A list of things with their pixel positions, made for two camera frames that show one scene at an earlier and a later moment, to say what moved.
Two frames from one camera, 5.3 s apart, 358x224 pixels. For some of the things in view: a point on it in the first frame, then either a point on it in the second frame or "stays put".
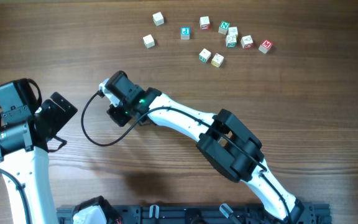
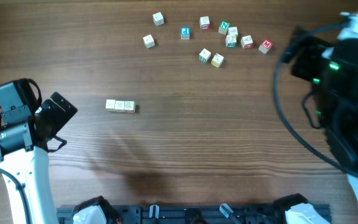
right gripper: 112,112 → 306,45
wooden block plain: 148,41 stays put
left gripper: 60,117 stays put
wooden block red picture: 247,42 stays put
